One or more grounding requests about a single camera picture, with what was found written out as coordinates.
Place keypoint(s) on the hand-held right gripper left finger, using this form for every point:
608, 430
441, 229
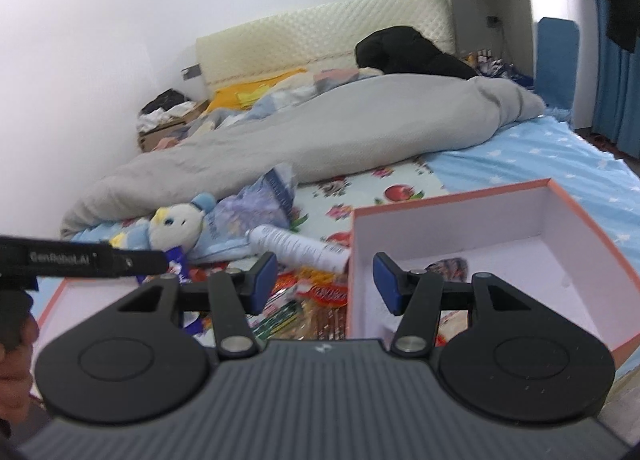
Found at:
265, 285

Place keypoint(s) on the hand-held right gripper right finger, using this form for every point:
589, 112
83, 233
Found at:
386, 285

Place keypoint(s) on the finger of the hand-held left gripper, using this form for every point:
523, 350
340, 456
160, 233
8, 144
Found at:
145, 261

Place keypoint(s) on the pink gift box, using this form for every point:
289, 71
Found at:
450, 220

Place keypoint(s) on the person's left hand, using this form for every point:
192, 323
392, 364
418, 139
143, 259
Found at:
15, 380

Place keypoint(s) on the purple snack packet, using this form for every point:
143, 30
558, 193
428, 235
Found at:
179, 265

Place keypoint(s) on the green striped snack packet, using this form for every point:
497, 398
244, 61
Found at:
280, 321

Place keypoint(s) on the pink box lid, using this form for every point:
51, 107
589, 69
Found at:
70, 296

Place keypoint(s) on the blue and white plush toy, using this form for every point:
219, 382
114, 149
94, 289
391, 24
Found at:
175, 225

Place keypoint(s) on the white printed bottle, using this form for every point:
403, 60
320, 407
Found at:
295, 246

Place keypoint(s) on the red patterned snack packet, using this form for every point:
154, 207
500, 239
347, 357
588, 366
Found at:
450, 267

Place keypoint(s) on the tan snack packet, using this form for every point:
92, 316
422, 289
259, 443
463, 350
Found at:
325, 324

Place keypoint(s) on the beige snack packet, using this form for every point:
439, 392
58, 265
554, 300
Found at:
455, 326

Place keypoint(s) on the clear plastic bag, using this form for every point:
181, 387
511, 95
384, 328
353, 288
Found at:
260, 200

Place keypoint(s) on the fruit print mat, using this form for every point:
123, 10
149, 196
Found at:
360, 185

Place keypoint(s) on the cardboard box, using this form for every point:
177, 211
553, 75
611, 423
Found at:
160, 135

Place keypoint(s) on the white crumpled cloth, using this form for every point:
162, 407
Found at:
157, 118

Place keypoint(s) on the grey duvet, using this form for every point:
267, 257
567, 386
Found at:
310, 140

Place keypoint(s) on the black cloth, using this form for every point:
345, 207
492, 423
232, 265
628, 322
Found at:
165, 99

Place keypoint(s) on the yellow pillow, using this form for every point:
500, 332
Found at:
235, 93

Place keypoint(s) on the blue star bed sheet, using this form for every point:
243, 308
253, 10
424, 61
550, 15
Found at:
550, 155

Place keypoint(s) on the black padded jacket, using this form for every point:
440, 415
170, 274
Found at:
405, 53

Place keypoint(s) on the blue and white shoes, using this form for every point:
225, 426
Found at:
500, 71

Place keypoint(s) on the row of small bottles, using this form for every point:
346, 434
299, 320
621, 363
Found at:
477, 58

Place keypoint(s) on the cream quilted headboard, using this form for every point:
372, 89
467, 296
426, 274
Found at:
310, 35

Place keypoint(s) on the red slippers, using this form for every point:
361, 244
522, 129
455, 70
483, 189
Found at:
600, 140

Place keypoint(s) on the blue curtain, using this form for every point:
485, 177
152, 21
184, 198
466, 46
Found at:
615, 100

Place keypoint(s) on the grey wall switch panel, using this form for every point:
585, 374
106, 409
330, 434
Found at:
191, 73

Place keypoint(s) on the black wall socket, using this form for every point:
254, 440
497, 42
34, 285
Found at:
494, 21

